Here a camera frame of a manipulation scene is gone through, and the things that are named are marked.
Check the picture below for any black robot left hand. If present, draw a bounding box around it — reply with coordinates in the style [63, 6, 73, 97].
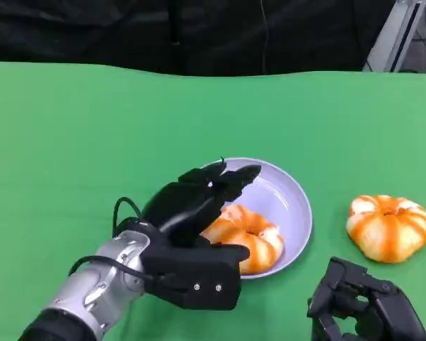
[141, 155, 263, 249]

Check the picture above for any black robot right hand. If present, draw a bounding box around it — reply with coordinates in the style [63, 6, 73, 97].
[306, 256, 426, 341]

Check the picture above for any orange white toy bread roll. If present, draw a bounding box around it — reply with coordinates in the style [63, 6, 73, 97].
[346, 194, 426, 264]
[200, 203, 285, 276]

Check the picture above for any lilac plate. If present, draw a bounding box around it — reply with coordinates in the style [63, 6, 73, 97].
[197, 157, 313, 281]

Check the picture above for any green table cloth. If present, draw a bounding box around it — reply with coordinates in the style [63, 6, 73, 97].
[0, 60, 426, 341]

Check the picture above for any black backdrop curtain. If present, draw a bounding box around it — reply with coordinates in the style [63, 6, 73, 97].
[0, 0, 395, 77]

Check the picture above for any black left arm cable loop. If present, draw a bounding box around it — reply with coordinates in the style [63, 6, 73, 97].
[112, 197, 145, 238]

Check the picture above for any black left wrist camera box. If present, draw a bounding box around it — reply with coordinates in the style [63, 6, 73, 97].
[141, 242, 251, 311]

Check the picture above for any grey metal frame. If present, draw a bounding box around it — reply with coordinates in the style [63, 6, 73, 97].
[361, 0, 426, 74]

